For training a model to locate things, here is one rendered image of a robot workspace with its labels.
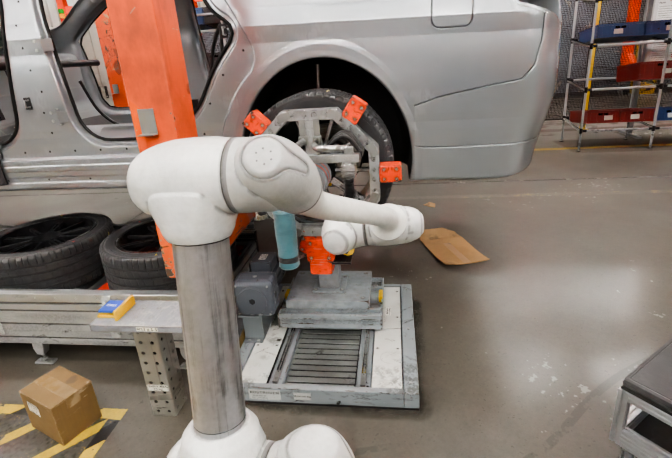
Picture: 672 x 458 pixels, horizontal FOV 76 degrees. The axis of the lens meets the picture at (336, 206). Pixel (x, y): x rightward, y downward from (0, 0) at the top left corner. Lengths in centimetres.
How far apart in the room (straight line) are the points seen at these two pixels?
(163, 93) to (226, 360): 102
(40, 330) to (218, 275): 178
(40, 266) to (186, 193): 186
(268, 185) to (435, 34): 140
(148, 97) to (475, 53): 128
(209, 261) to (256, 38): 139
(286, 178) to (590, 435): 154
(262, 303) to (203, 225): 124
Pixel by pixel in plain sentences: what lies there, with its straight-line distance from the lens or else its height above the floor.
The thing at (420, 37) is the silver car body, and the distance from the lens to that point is 194.
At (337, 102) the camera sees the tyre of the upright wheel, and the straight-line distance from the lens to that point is 179.
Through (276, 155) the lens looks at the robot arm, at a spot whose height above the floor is 118.
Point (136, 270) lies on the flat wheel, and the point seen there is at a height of 45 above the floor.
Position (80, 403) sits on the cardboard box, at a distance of 206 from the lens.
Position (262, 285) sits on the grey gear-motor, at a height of 39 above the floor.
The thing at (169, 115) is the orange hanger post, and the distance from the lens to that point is 162.
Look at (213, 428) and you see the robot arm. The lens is 92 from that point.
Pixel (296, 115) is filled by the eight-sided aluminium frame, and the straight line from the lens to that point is 174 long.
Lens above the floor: 132
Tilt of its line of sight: 19 degrees down
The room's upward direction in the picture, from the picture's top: 4 degrees counter-clockwise
